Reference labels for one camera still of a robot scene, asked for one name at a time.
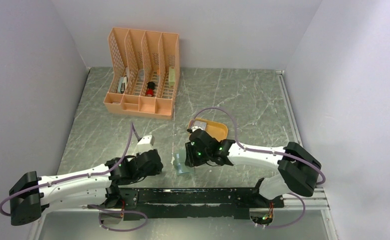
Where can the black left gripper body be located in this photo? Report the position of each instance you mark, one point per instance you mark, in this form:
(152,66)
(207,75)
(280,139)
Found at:
(155,169)

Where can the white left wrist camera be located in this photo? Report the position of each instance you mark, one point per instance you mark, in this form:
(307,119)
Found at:
(145,144)

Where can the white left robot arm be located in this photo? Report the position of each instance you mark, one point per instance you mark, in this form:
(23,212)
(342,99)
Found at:
(33,196)

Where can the yellow oval tray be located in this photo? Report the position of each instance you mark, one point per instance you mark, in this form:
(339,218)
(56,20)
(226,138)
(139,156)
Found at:
(216,130)

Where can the red black stamp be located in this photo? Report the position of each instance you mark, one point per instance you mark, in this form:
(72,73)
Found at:
(150,89)

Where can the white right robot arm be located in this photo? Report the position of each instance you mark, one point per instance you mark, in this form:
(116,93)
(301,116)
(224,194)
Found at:
(297,171)

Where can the grey white utility knife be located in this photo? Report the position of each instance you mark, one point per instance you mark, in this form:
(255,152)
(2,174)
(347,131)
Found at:
(122,84)

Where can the orange plastic desk organizer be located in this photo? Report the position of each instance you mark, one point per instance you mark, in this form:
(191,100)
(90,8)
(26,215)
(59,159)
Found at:
(143,56)

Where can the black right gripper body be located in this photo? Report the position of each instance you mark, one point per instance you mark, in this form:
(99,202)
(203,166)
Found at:
(201,157)

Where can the green leather card holder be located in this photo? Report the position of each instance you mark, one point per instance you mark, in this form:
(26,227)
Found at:
(178,162)

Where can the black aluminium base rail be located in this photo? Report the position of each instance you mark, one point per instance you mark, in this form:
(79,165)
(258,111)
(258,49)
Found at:
(139,203)

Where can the pale green eraser box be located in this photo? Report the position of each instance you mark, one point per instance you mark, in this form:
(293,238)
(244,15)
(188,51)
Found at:
(171,77)

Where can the grey credit card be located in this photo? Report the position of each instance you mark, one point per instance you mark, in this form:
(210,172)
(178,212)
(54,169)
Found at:
(197,124)

